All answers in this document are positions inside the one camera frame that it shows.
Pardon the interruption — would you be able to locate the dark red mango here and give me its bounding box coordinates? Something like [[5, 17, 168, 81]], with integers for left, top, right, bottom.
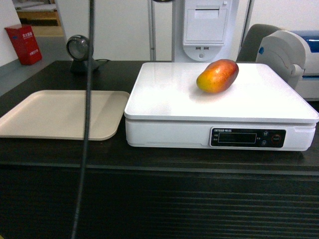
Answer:
[[196, 59, 239, 94]]

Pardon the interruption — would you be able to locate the white checkout scale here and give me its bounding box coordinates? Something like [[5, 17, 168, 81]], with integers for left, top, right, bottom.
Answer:
[[124, 63, 319, 151]]

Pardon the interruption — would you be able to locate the white receipt printer terminal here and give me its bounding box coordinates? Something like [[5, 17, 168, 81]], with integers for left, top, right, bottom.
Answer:
[[172, 0, 250, 63]]

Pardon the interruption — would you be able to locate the beige plastic tray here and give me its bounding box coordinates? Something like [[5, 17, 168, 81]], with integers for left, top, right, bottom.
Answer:
[[0, 90, 130, 141]]

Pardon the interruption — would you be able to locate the grey metal pole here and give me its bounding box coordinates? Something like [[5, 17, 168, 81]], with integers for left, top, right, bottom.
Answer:
[[148, 0, 157, 61]]

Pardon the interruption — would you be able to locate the white label printer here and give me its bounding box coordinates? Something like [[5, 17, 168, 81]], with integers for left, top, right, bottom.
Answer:
[[256, 30, 319, 101]]

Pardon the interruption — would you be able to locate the wooden pallet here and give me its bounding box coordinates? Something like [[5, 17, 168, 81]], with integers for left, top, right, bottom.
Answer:
[[12, 0, 64, 37]]

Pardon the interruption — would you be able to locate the red fire extinguisher box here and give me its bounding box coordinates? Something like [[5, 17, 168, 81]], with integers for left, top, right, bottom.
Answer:
[[5, 24, 42, 65]]

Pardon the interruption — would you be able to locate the black hanging cable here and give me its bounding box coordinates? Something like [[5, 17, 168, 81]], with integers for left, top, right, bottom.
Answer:
[[70, 0, 97, 239]]

